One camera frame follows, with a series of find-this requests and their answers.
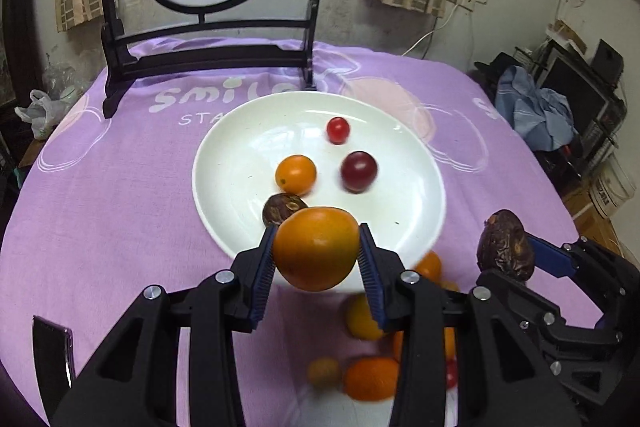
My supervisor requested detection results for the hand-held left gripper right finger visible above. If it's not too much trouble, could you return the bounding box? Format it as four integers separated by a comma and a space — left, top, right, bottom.
357, 222, 583, 427

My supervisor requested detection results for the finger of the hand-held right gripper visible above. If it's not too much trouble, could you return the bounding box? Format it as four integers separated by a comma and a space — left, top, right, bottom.
475, 269, 561, 329
526, 234, 601, 280

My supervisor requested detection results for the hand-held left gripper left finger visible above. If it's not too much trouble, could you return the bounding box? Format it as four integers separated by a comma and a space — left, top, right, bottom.
52, 224, 279, 427

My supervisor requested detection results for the yellow-orange kumquat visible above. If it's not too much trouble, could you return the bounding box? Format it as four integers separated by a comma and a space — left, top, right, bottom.
346, 294, 386, 341

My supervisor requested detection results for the brown wrinkled date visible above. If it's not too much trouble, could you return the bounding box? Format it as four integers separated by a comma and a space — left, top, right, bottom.
475, 209, 536, 283

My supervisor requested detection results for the small orange kumquat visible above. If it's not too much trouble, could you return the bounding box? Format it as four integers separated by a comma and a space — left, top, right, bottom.
414, 251, 444, 285
275, 155, 318, 196
392, 327, 457, 361

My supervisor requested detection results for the large orange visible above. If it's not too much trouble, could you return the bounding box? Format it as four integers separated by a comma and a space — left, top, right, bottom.
272, 206, 361, 292

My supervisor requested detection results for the white plate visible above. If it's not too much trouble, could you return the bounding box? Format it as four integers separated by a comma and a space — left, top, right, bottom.
287, 282, 401, 427
192, 91, 447, 270

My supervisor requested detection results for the brown wrinkled passion fruit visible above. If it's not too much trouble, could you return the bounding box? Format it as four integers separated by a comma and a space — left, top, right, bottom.
262, 193, 309, 228

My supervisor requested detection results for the small orange mandarin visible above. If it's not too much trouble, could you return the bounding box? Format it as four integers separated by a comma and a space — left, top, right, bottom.
343, 357, 401, 403

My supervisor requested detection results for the small yellow-green fruit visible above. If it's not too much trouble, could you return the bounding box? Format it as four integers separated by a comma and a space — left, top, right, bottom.
307, 357, 342, 389

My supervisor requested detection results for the dark red plum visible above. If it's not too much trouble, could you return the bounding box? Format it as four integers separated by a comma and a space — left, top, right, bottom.
341, 151, 378, 194

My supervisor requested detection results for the blue cloth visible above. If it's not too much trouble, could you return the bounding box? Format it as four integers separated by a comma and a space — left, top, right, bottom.
495, 66, 581, 152

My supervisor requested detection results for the black monitor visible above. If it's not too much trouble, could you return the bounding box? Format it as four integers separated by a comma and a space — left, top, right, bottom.
535, 42, 626, 132

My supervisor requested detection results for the black hat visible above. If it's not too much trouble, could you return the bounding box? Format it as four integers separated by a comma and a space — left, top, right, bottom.
475, 52, 521, 82

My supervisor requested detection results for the white plastic bag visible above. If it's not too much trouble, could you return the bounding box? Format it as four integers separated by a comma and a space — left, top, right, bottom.
15, 89, 76, 140

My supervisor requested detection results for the dark wooden framed cabinet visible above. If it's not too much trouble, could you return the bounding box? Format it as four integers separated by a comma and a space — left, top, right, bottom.
0, 0, 46, 108

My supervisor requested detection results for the white cable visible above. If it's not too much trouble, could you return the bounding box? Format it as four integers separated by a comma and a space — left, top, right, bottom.
400, 2, 461, 58

